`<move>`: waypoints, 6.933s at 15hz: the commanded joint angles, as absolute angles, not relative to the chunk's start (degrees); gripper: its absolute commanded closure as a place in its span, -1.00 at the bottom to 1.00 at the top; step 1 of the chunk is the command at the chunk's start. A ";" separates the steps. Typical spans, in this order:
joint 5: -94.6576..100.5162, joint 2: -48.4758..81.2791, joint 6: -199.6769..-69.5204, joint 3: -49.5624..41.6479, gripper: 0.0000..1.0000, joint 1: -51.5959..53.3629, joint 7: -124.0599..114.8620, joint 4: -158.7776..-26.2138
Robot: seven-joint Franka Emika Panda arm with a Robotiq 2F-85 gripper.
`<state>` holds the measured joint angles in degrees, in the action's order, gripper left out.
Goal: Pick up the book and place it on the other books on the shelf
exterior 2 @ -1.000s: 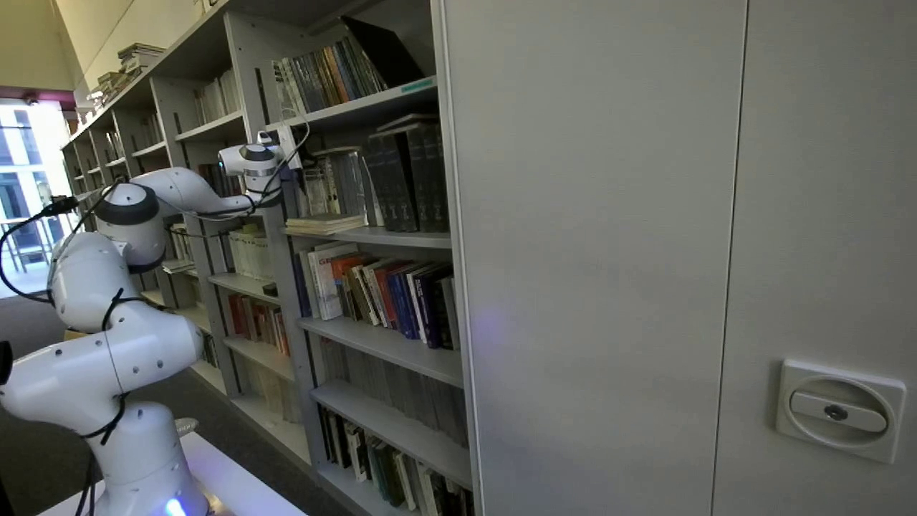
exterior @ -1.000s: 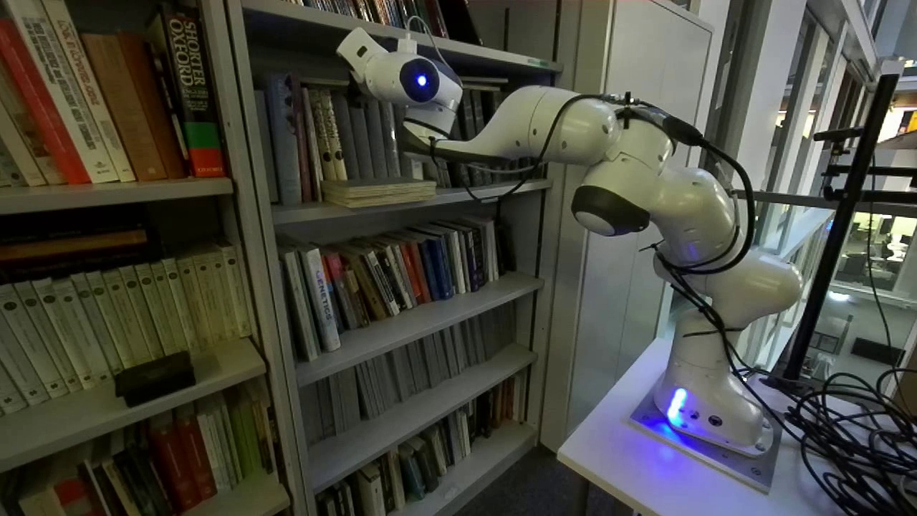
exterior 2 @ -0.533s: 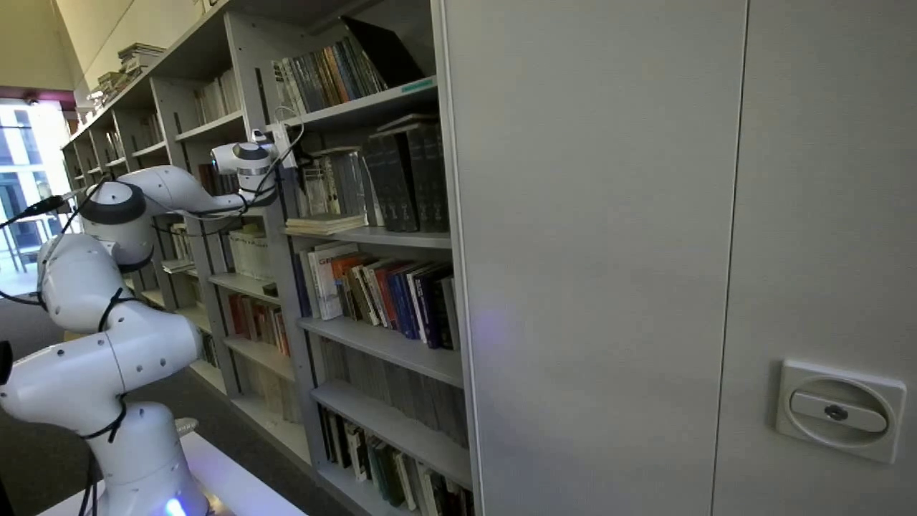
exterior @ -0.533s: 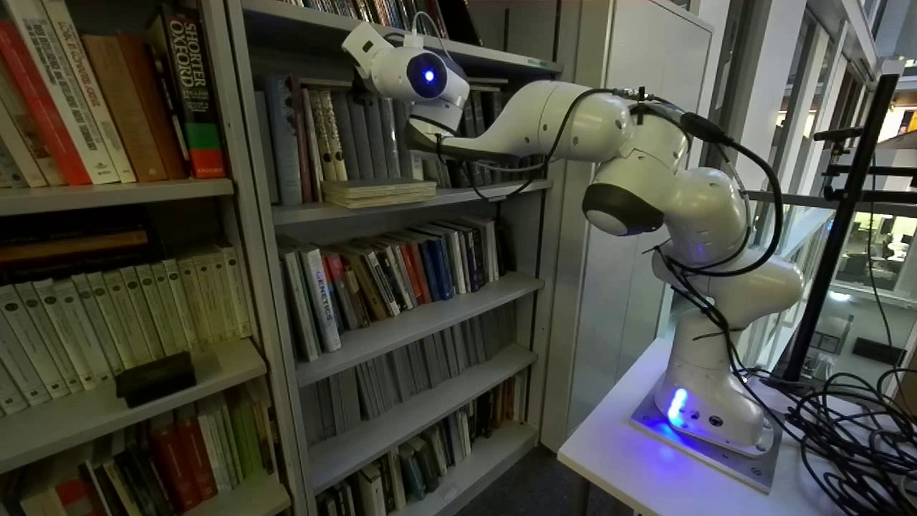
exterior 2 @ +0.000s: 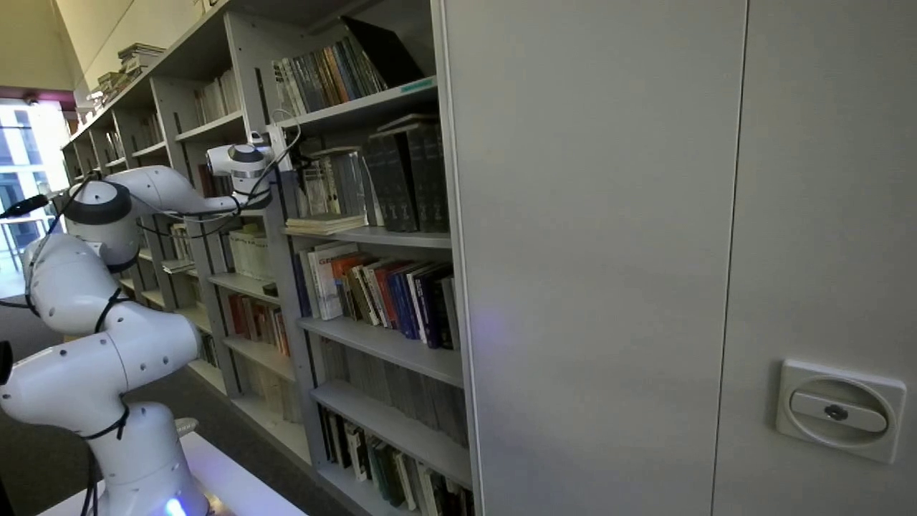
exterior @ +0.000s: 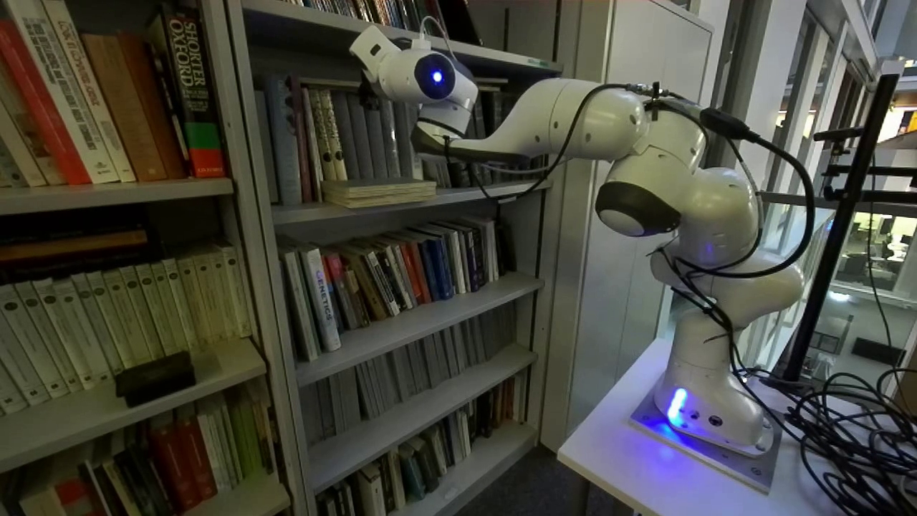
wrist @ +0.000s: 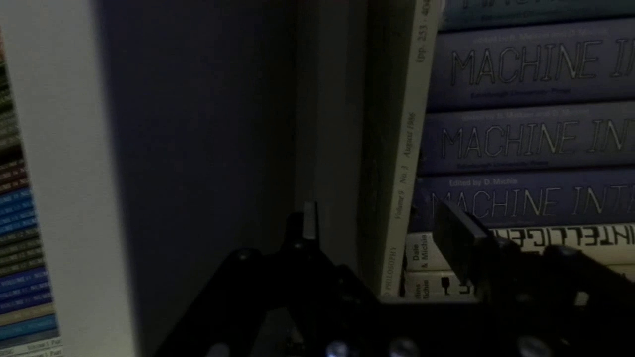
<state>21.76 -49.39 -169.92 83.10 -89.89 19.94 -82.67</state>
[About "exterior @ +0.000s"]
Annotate dark red book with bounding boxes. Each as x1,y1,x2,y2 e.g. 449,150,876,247
317,249,362,336

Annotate cream Machine Intelligence book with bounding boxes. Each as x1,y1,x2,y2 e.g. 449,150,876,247
317,87,349,183
302,87,337,186

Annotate glass window wall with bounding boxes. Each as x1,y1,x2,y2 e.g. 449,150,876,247
710,0,917,369

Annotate blue thin journals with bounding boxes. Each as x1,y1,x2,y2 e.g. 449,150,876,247
390,0,442,37

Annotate white table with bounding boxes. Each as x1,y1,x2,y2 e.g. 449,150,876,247
555,332,917,516

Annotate white paperback book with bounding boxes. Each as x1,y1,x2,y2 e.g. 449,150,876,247
14,285,72,401
39,279,97,395
95,270,150,379
0,288,45,414
145,258,197,365
193,247,240,354
214,245,257,345
170,253,220,358
65,272,127,385
121,263,176,369

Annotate dark hardcover book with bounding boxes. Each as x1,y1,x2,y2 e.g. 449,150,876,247
514,151,552,183
472,159,519,189
442,156,481,189

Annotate white hardcover book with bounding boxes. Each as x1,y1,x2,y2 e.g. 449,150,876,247
471,216,504,288

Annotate small black box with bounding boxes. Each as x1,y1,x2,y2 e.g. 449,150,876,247
112,349,201,411

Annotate grey bound volumes row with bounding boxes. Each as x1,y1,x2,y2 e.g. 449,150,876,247
297,301,524,447

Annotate slim white book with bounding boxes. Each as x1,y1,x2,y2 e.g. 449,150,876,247
439,226,471,299

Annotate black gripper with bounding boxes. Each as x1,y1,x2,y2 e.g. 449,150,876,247
390,83,452,134

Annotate grey metal bookshelf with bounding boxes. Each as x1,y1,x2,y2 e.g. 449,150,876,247
223,0,567,516
0,0,294,516

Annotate black cable tangle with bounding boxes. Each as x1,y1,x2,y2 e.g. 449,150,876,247
729,355,917,516

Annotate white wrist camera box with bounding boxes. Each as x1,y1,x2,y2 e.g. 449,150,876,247
347,24,413,81

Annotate tall white book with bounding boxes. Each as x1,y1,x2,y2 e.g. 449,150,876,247
279,249,325,368

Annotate orange thin journals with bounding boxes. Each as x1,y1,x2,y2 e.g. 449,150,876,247
362,0,398,28

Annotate brown hardcover book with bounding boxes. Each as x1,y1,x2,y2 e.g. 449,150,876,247
112,31,188,183
81,31,160,186

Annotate white book blue lettering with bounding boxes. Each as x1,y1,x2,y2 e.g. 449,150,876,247
297,247,343,355

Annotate black stand pole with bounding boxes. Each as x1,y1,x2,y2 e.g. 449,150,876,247
772,70,906,389

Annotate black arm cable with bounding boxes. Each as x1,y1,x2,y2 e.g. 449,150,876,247
413,81,817,385

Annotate red hardcover book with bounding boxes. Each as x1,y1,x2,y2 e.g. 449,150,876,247
0,20,69,189

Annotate black book green red base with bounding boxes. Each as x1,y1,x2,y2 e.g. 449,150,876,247
143,5,229,183

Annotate white book black lettering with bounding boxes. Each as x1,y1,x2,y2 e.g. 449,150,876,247
0,0,123,189
37,0,137,186

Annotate blue grey hardcover book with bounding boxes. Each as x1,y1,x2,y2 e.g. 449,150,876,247
260,74,306,209

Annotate white Dissected Brain book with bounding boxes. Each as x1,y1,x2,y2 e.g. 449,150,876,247
366,240,413,319

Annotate green and brown journals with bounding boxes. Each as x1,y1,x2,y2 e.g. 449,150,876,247
317,0,369,24

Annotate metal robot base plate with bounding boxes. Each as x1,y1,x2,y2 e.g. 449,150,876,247
627,382,786,495

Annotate large black book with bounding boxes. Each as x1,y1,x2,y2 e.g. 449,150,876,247
433,0,485,45

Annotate mixed paperbacks row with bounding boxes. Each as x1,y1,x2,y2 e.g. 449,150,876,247
312,372,529,516

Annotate colourful books row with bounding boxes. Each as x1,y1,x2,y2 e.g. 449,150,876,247
0,385,282,516

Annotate dark flat book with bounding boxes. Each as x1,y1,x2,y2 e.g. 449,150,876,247
0,225,154,270

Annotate orange red book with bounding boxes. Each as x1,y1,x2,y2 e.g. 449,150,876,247
396,237,431,311

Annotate cream paper journal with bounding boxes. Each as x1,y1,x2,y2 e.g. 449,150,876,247
320,180,439,200

